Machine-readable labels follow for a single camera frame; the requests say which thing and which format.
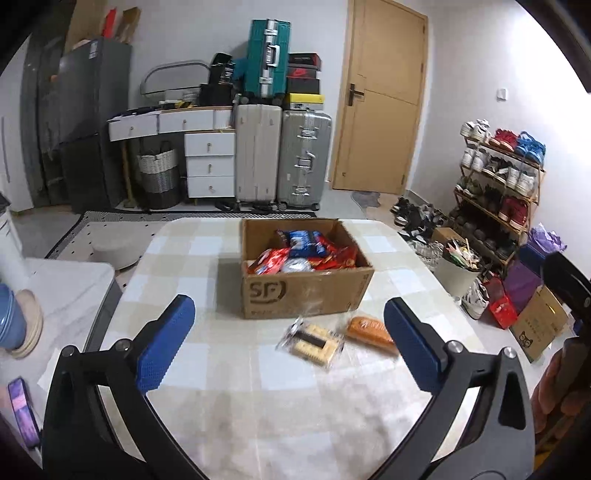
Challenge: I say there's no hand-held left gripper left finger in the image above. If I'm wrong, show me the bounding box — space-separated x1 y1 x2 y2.
41 294 204 480

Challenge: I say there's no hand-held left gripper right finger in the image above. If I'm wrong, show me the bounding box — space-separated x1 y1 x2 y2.
374 298 536 480

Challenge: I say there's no orange bread packet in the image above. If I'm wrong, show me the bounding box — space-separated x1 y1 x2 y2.
345 315 399 355

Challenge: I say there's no clear biscuit packet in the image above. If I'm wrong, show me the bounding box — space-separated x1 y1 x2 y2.
276 318 347 370

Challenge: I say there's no brown cardboard box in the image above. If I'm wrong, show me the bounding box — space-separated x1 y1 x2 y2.
240 218 376 320

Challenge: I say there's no red snack packet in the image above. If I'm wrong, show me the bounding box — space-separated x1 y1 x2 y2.
247 248 291 276
318 244 359 270

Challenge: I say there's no purple and white snack packet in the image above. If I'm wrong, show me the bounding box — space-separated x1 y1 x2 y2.
283 257 317 274

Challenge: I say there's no blue snack packet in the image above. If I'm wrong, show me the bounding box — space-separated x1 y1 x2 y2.
277 229 331 259

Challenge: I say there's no person's right hand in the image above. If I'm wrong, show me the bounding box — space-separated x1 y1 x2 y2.
531 350 591 435

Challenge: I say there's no purple gift bag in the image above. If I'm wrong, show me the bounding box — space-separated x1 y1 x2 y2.
503 225 567 315

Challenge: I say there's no cardboard box cat print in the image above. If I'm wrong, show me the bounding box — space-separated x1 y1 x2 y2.
510 286 571 363

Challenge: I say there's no red gift bag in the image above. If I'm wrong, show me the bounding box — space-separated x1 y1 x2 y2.
487 277 519 329

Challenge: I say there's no white sneaker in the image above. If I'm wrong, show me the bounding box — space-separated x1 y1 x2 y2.
462 279 491 320

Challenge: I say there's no white trash bin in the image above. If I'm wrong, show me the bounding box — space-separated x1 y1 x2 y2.
434 240 493 299

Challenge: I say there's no wooden shoe rack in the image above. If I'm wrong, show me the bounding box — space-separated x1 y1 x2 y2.
452 134 546 265

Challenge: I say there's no round white pouf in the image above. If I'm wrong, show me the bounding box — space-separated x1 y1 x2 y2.
92 231 140 270

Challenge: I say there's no small open cardboard box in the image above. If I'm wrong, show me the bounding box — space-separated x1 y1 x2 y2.
431 226 468 246

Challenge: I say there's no pile of dark shoes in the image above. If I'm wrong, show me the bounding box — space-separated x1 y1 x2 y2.
390 196 450 241

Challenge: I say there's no stack of beige plates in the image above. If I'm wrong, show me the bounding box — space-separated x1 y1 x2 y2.
9 290 44 361

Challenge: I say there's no shoe rack with shoes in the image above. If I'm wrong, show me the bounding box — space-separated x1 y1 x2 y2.
455 119 548 260

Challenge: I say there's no grey door mat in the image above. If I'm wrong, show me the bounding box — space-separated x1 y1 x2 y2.
351 190 382 209

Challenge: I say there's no blue bowl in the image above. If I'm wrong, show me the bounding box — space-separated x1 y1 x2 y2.
0 282 28 352

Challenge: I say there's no smartphone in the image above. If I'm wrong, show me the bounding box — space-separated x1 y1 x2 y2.
7 376 42 449

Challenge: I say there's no woven laundry basket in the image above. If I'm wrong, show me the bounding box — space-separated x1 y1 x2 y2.
137 148 182 210

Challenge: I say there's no white dresser with drawers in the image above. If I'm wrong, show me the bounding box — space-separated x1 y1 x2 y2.
108 106 237 200

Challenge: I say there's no beige suitcase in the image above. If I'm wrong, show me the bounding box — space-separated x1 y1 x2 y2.
235 95 283 205

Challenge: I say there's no silver suitcase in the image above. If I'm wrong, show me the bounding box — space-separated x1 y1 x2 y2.
277 110 333 211

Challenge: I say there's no dark grey refrigerator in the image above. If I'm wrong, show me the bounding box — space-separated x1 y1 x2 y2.
58 39 133 214

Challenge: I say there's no wooden door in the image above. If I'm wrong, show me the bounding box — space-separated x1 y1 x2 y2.
331 0 430 195

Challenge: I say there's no white wardrobe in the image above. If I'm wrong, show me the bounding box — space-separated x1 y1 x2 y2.
0 46 36 214

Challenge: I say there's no dark tall cabinet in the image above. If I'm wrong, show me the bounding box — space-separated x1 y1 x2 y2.
21 37 66 209

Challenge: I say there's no yellow shoe box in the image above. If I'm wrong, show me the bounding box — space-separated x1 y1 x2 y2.
284 93 326 112

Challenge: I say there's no black bag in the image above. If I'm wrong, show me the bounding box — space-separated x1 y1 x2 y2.
199 52 243 107

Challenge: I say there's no teal suitcase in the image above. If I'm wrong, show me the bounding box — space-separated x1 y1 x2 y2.
245 18 291 99

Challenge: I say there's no flat cardboard sheet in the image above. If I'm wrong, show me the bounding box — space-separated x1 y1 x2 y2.
65 0 110 54

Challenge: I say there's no grey curved frame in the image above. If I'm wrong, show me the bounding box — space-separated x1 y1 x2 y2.
141 59 213 100

